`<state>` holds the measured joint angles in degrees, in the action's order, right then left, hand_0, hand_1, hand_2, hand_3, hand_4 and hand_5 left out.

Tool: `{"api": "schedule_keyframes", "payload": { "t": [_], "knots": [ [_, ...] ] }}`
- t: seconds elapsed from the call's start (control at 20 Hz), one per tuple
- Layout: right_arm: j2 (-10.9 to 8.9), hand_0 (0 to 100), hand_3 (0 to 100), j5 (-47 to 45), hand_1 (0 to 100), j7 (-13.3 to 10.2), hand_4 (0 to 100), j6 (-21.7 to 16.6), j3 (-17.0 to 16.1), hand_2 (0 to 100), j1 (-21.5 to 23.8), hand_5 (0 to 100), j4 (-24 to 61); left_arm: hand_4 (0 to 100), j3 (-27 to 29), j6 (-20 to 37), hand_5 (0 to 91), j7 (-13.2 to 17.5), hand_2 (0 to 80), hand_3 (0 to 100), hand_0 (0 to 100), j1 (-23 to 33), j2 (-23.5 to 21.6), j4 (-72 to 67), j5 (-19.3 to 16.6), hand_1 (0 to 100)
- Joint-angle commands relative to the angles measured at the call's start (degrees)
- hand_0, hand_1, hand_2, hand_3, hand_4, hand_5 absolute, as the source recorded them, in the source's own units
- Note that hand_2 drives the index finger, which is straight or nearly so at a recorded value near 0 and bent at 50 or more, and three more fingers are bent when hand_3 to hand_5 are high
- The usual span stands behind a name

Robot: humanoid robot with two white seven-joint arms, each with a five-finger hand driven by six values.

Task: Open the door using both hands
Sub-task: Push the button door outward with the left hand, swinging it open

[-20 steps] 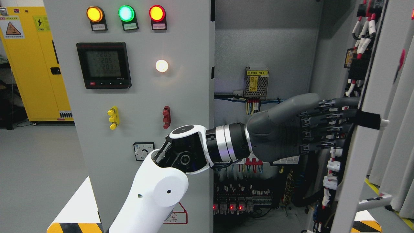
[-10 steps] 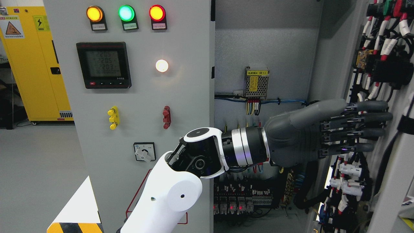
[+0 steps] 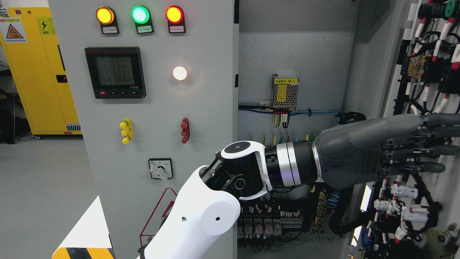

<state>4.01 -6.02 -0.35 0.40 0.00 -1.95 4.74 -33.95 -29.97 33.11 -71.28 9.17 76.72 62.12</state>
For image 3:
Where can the red terminal post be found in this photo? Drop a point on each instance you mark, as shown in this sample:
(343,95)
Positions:
(185,133)

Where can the black digital power meter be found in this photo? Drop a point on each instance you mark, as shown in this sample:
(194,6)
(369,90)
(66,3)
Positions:
(116,72)

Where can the yellow terminal post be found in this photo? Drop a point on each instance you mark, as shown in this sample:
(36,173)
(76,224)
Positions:
(126,130)

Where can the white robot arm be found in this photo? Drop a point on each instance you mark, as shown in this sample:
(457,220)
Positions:
(207,205)

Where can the grey cabinet door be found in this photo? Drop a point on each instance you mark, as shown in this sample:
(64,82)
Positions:
(208,50)
(405,60)

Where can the red electric danger sticker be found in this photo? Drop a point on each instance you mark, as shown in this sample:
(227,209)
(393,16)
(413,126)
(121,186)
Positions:
(160,212)

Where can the yellow safety cabinet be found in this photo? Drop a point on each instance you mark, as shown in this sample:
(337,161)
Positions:
(31,46)

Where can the red indicator lamp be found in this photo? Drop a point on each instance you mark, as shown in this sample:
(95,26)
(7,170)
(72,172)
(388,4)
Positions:
(175,18)

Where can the grey robot hand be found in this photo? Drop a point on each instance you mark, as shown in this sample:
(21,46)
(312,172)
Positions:
(371,150)

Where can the amber indicator lamp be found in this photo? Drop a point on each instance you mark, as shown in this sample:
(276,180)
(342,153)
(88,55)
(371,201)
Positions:
(107,20)

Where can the metal mesh power supply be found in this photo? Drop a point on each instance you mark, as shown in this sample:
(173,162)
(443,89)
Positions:
(285,89)

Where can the white lit indicator lamp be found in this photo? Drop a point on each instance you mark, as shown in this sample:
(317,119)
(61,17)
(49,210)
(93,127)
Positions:
(180,73)

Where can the relay terminal row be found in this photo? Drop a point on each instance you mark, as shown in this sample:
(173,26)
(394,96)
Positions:
(263,219)

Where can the green indicator lamp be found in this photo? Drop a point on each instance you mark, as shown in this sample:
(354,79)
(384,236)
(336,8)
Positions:
(142,19)

